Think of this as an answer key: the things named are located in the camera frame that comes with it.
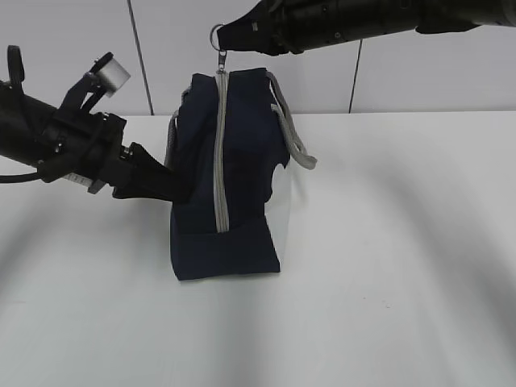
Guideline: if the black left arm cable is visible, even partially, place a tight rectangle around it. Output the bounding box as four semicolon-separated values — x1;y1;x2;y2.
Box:
0;44;45;183

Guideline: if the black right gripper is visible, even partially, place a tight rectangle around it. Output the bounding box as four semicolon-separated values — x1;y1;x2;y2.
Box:
217;1;310;56

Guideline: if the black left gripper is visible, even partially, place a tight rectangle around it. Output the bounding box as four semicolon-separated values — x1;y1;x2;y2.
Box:
38;113;192;202

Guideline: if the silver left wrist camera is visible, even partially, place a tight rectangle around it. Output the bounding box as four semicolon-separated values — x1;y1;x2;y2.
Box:
60;51;132;116

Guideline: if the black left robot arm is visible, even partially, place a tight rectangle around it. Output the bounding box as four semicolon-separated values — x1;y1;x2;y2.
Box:
1;82;192;202

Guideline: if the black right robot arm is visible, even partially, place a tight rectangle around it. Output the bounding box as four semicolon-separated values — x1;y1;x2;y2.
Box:
217;0;515;56

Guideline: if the navy and white lunch bag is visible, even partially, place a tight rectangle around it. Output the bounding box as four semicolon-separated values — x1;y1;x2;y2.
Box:
165;67;317;281

